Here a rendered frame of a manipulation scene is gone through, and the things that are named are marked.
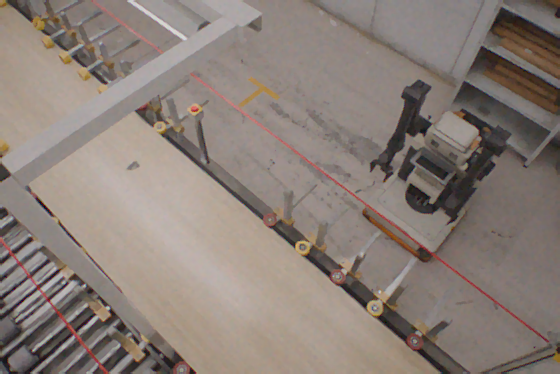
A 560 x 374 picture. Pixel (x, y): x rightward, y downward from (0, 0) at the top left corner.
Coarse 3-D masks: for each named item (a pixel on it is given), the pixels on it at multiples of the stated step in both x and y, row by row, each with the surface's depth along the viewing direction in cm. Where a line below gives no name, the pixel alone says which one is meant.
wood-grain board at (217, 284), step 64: (0, 64) 312; (64, 64) 313; (0, 128) 281; (128, 128) 282; (64, 192) 256; (128, 192) 257; (192, 192) 258; (128, 256) 235; (192, 256) 236; (256, 256) 237; (192, 320) 218; (256, 320) 219; (320, 320) 219
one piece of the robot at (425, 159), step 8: (416, 152) 258; (424, 152) 256; (432, 152) 252; (416, 160) 256; (424, 160) 256; (432, 160) 256; (440, 160) 251; (408, 168) 269; (424, 168) 253; (432, 168) 253; (440, 168) 253; (448, 168) 250; (432, 176) 251; (440, 176) 250; (448, 176) 250; (448, 184) 251
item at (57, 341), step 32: (32, 256) 266; (0, 288) 243; (64, 288) 256; (0, 320) 244; (32, 320) 234; (0, 352) 220; (64, 352) 226; (96, 352) 226; (128, 352) 227; (160, 352) 268
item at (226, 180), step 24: (48, 24) 367; (72, 48) 352; (96, 72) 337; (192, 144) 301; (216, 168) 291; (240, 192) 281; (264, 216) 273; (288, 240) 268; (336, 264) 257; (360, 288) 249; (384, 312) 240; (432, 360) 231
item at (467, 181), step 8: (480, 144) 197; (504, 144) 190; (480, 152) 200; (488, 152) 196; (496, 152) 194; (480, 160) 202; (472, 168) 209; (480, 168) 206; (464, 176) 219; (472, 176) 213; (464, 184) 220; (472, 184) 219; (464, 192) 224
